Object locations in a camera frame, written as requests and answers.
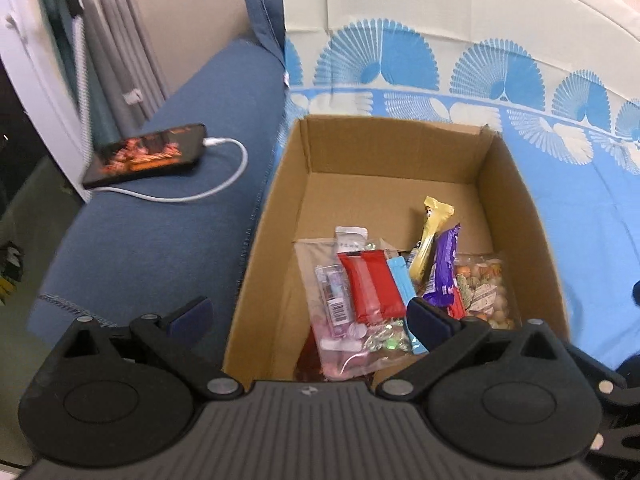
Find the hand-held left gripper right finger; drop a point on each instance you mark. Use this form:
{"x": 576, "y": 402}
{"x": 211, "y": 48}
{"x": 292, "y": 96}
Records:
{"x": 425, "y": 319}

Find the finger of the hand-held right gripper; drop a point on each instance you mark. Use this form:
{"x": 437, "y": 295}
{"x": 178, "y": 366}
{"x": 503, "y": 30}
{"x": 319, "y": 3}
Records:
{"x": 595, "y": 372}
{"x": 636, "y": 291}

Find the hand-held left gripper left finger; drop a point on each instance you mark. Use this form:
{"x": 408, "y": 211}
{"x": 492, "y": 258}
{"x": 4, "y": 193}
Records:
{"x": 190, "y": 320}

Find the red stick sachet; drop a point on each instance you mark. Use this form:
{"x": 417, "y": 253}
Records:
{"x": 457, "y": 306}

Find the light blue stick packet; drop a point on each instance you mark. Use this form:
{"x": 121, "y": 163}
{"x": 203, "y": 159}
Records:
{"x": 400, "y": 275}

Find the purple chocolate bar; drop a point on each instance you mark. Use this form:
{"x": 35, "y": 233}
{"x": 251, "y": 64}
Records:
{"x": 445, "y": 265}

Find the red snack packet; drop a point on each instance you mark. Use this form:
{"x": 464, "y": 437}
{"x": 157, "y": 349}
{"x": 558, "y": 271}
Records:
{"x": 370, "y": 285}

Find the clear packet of coated nuts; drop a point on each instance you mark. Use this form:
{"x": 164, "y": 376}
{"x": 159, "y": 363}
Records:
{"x": 484, "y": 290}

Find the yellow snack bar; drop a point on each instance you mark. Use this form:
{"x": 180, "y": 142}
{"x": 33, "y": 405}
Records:
{"x": 427, "y": 240}

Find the clear bag of candies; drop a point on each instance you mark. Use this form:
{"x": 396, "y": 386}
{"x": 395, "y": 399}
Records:
{"x": 345, "y": 355}

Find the white and pink packet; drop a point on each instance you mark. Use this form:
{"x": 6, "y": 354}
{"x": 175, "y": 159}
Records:
{"x": 332, "y": 295}

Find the brown cardboard box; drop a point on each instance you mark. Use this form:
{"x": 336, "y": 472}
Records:
{"x": 280, "y": 260}

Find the dark red packet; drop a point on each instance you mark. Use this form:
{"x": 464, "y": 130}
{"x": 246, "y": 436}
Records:
{"x": 304, "y": 367}

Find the blue fabric sofa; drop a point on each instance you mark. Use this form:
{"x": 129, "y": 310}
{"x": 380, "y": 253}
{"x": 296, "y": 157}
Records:
{"x": 160, "y": 250}

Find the blue and white printed blanket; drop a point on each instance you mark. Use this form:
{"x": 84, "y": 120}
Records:
{"x": 575, "y": 200}

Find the black smartphone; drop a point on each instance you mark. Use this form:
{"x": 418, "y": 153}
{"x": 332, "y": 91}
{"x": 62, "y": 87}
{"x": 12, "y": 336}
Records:
{"x": 145, "y": 155}

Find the yellow and black object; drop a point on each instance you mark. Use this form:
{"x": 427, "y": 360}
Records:
{"x": 10, "y": 272}

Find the white plastic clip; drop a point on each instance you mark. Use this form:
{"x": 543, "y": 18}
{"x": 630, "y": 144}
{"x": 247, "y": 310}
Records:
{"x": 131, "y": 96}

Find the grey curtain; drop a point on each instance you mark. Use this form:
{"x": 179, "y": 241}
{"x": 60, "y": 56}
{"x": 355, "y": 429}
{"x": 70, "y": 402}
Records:
{"x": 125, "y": 25}

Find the white window frame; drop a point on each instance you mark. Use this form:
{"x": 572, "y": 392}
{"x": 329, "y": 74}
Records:
{"x": 35, "y": 85}

